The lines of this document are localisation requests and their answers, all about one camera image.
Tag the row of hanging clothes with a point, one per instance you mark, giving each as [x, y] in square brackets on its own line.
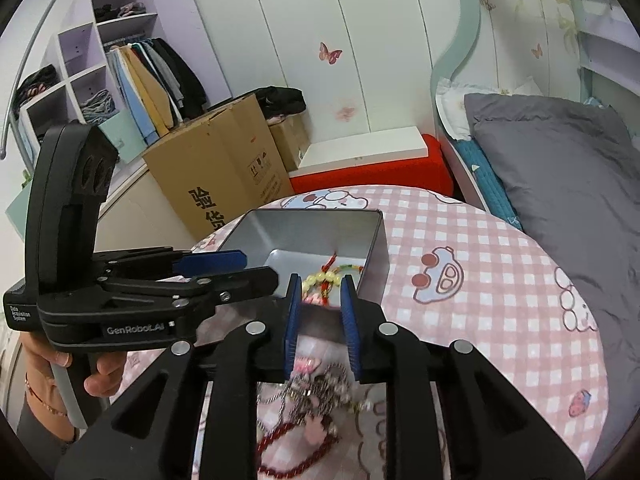
[155, 85]

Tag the purple stepped shelf unit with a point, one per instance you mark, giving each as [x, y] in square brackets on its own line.
[80, 45]

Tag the pale green bunk bed frame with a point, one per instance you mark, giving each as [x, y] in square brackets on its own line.
[467, 15]

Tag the white closet doors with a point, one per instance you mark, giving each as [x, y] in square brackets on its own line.
[300, 20]

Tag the dark folded clothes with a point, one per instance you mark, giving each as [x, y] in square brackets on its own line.
[120, 10]

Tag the grey duvet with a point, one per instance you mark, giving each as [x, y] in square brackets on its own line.
[575, 185]

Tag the blue bed mat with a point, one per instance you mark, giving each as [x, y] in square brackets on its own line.
[485, 180]

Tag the white pillow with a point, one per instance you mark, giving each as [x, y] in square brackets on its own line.
[452, 110]

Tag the small pink butterfly sticker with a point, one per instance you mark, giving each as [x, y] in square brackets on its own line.
[537, 50]

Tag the teal drawer front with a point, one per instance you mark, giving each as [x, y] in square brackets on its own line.
[122, 137]
[20, 210]

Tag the small cardboard box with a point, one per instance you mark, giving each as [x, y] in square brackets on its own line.
[287, 142]

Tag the large cardboard box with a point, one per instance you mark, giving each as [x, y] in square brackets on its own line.
[215, 170]

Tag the person's left hand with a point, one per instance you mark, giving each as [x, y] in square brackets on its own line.
[102, 377]

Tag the black clothes pile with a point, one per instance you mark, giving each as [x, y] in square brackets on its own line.
[280, 100]

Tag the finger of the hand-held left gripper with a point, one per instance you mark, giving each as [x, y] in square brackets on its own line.
[245, 282]
[215, 261]

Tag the pink checked cartoon tablecloth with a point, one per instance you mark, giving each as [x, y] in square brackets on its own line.
[475, 310]

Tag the folded grey blue jeans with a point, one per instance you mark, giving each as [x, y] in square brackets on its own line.
[97, 104]

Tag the heap of black clothes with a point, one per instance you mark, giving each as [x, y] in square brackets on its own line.
[35, 85]

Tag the person's left forearm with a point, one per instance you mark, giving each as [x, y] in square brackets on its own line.
[52, 422]

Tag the white board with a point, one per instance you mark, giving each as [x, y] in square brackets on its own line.
[365, 147]

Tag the white wall shelves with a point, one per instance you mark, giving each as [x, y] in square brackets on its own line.
[600, 35]

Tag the metal tin box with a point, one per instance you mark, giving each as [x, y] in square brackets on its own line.
[300, 235]

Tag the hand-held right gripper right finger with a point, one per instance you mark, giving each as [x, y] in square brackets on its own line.
[350, 332]

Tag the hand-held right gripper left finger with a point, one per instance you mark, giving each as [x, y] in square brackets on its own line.
[292, 332]

